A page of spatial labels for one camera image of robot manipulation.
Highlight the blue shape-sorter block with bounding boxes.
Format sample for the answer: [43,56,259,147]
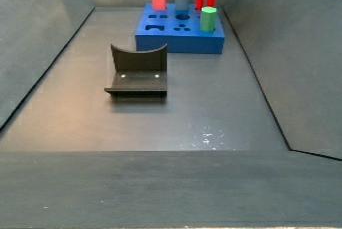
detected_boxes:
[135,3,224,54]

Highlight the black curved fixture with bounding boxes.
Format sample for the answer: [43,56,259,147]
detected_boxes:
[104,45,167,96]

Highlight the green hexagonal peg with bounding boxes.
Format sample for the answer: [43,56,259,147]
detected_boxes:
[200,7,216,32]

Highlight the light blue cylinder peg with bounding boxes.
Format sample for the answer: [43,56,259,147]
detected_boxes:
[175,0,190,13]

